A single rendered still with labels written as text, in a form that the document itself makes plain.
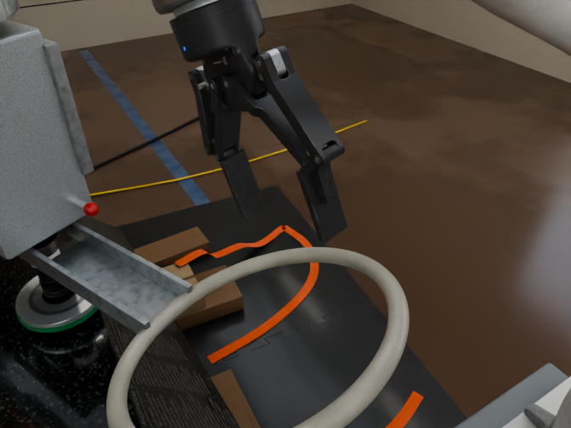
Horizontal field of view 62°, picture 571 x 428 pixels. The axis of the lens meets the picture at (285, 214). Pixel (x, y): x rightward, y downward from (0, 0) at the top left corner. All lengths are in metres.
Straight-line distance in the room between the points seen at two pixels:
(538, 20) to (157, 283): 0.83
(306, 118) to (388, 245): 2.41
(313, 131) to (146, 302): 0.70
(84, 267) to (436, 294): 1.84
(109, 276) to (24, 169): 0.27
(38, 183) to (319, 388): 1.42
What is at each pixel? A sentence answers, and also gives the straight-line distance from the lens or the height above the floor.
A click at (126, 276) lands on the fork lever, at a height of 1.06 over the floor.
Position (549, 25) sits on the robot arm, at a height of 1.67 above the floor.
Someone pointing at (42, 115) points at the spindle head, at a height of 1.37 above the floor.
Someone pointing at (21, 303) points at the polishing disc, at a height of 0.86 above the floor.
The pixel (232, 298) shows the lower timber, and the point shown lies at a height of 0.11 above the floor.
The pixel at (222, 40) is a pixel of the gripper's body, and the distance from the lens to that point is 0.41.
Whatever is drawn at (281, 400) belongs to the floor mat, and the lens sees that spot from 2.07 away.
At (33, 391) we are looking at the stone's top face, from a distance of 1.29.
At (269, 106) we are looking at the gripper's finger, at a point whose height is 1.61.
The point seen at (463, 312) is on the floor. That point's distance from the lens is 2.51.
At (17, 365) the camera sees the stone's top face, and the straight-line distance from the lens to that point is 1.35.
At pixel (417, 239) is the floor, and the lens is 2.85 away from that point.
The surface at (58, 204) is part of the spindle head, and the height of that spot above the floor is 1.17.
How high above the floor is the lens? 1.78
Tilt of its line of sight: 37 degrees down
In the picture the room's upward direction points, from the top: straight up
